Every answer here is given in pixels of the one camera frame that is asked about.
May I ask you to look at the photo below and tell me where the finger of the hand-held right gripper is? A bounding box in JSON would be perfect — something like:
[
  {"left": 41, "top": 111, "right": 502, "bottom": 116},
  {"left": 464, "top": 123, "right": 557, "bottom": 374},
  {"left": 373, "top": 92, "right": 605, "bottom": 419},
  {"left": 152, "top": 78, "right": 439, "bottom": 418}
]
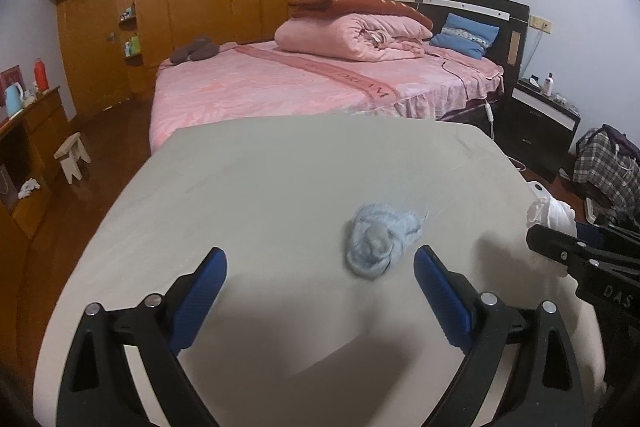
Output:
[
  {"left": 526, "top": 224, "right": 593, "bottom": 279},
  {"left": 575, "top": 219, "right": 640, "bottom": 260}
]

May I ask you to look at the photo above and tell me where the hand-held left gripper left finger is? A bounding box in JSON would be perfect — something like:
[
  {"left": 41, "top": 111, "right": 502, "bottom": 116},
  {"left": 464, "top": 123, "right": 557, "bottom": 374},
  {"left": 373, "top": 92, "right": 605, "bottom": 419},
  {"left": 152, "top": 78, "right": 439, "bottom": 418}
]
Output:
[{"left": 56, "top": 247, "right": 229, "bottom": 427}]

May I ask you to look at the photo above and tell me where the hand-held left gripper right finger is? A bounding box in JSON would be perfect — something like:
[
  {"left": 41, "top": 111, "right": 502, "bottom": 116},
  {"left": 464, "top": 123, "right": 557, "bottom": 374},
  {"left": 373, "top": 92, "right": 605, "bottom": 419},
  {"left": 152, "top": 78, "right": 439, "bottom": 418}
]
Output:
[{"left": 413, "top": 245, "right": 587, "bottom": 427}]

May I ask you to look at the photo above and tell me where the white plastic bag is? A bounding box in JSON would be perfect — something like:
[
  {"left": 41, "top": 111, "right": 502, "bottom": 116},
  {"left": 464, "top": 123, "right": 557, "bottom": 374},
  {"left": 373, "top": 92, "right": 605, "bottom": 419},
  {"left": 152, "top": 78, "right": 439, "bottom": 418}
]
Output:
[{"left": 527, "top": 196, "right": 579, "bottom": 239}]

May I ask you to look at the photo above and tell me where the light blue fluffy wad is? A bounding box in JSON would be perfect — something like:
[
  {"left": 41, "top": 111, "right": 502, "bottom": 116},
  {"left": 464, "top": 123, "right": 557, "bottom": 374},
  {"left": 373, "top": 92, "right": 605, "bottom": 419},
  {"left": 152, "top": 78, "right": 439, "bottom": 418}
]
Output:
[{"left": 346, "top": 202, "right": 424, "bottom": 279}]

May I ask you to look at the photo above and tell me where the plaid cloth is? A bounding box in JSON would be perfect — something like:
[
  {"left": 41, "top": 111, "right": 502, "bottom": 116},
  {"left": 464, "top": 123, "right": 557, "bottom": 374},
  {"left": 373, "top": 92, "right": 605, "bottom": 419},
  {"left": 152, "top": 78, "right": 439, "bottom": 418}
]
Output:
[{"left": 572, "top": 129, "right": 640, "bottom": 214}]

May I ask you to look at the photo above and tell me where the purple cloth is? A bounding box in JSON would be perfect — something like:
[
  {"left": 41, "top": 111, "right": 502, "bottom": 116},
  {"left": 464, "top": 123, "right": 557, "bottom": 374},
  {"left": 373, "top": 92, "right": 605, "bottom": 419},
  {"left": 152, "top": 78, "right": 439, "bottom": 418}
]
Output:
[{"left": 602, "top": 123, "right": 640, "bottom": 158}]

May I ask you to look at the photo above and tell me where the dark nightstand with white drawer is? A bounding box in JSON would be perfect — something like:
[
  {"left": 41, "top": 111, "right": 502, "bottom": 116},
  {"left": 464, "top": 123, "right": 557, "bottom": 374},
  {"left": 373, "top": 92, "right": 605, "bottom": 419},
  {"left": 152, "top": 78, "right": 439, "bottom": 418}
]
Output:
[{"left": 502, "top": 78, "right": 582, "bottom": 180}]

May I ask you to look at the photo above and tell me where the grey table cover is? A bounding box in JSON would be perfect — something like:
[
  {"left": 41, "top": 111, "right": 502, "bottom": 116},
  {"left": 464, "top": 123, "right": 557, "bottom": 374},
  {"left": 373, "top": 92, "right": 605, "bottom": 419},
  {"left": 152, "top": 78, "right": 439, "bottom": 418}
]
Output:
[{"left": 32, "top": 114, "right": 609, "bottom": 427}]

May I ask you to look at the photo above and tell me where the small white stool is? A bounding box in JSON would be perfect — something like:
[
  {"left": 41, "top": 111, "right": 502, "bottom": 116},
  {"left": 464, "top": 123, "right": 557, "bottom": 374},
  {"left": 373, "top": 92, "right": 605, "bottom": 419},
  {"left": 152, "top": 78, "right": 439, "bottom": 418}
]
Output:
[{"left": 53, "top": 132, "right": 92, "bottom": 183}]

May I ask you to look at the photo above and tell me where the bed with pink sheet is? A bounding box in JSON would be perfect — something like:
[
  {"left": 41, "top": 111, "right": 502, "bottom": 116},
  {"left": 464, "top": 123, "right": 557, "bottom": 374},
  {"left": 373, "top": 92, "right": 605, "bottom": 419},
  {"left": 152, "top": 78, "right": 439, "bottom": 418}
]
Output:
[{"left": 150, "top": 38, "right": 506, "bottom": 156}]

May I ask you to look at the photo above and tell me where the blue pillow with patterned band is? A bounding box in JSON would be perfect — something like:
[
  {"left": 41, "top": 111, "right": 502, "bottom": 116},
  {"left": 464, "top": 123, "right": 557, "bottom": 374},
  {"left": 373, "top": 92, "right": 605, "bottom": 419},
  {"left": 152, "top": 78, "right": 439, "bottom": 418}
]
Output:
[{"left": 428, "top": 12, "right": 500, "bottom": 60}]

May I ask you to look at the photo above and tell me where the wooden desk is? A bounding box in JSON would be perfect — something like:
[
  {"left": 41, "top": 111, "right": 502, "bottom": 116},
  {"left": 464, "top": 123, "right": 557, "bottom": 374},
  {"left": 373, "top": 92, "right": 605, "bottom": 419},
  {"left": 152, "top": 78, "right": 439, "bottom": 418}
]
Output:
[{"left": 0, "top": 87, "right": 71, "bottom": 244}]

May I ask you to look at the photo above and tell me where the dark wooden headboard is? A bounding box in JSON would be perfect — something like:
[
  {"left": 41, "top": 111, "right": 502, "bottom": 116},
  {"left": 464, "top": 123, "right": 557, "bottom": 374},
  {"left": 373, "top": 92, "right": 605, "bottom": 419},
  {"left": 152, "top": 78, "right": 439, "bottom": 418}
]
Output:
[{"left": 348, "top": 0, "right": 531, "bottom": 80}]

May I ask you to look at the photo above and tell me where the light blue kettle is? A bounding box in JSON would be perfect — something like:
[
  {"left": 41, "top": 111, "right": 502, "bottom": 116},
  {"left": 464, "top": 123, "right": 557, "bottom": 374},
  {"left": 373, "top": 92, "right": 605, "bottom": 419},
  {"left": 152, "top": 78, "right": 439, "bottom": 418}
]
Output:
[{"left": 4, "top": 82, "right": 25, "bottom": 116}]

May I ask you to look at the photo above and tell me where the red thermos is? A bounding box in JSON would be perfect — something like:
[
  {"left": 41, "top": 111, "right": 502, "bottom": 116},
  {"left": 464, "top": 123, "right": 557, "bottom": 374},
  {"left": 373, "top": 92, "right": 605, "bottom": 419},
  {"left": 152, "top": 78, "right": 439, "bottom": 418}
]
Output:
[{"left": 33, "top": 57, "right": 50, "bottom": 92}]

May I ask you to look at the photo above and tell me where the folded pink quilt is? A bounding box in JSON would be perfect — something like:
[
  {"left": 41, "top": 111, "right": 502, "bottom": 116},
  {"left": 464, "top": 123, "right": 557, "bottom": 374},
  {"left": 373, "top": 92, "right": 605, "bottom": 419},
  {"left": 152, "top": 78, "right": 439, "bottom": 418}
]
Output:
[{"left": 274, "top": 12, "right": 434, "bottom": 62}]

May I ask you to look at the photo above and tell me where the folded brown blanket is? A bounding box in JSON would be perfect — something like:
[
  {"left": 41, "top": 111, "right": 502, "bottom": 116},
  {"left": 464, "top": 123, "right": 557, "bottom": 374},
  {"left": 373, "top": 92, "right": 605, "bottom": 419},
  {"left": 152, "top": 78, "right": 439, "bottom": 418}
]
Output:
[{"left": 287, "top": 0, "right": 434, "bottom": 30}]

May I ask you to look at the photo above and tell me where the white cable on plaid cloth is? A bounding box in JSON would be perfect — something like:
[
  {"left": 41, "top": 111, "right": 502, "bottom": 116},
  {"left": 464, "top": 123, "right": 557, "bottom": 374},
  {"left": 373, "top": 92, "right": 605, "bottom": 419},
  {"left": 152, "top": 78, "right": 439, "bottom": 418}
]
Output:
[{"left": 616, "top": 141, "right": 637, "bottom": 188}]

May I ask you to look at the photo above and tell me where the red picture frame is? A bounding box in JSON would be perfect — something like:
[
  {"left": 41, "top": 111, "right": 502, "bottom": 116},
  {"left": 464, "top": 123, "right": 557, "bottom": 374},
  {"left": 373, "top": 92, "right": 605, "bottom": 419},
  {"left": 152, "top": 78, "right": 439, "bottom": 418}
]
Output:
[{"left": 0, "top": 65, "right": 22, "bottom": 108}]

